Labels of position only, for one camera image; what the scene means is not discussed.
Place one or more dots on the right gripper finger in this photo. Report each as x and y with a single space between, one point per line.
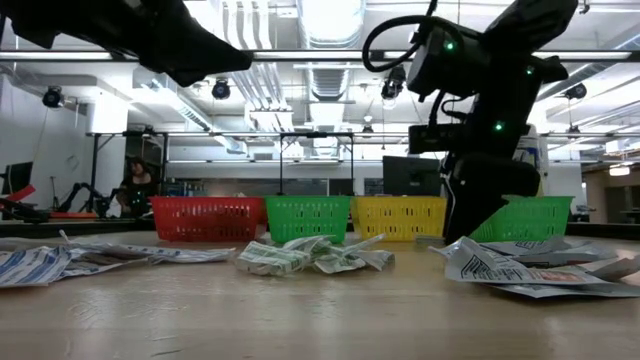
485 190

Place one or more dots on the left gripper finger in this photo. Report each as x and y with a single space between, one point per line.
210 60

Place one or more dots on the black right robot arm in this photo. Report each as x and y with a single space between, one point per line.
535 25

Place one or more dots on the black distant robot arm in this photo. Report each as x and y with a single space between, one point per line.
82 190

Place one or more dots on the yellow Lysol wipes canister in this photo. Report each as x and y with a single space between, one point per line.
539 150

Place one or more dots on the green plastic basket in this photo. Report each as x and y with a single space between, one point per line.
535 220
307 217

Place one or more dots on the black monitor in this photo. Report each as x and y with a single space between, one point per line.
410 175

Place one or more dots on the yellow plastic basket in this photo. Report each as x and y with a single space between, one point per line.
400 217

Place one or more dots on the black overhead beam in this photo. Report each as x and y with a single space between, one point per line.
310 55

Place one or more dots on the person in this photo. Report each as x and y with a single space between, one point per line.
137 185

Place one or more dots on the red plastic basket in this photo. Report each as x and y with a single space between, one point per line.
205 220

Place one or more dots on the blue striped bandage packet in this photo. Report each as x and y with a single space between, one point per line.
30 265
200 255
100 260

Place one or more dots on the dark distant monitor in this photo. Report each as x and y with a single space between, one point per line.
17 175

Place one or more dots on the red distant object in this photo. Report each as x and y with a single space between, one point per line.
20 194

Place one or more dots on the black mounted camera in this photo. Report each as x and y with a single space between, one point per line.
221 90
576 91
52 97

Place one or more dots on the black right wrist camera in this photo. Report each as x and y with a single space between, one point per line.
445 65

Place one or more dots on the black overhead camera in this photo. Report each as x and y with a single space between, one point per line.
392 85

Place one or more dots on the silver ceiling air duct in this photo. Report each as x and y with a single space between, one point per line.
330 30

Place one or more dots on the black distant workstation frame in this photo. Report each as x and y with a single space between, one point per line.
94 165

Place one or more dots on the black aluminium table frame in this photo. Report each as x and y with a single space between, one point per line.
75 227

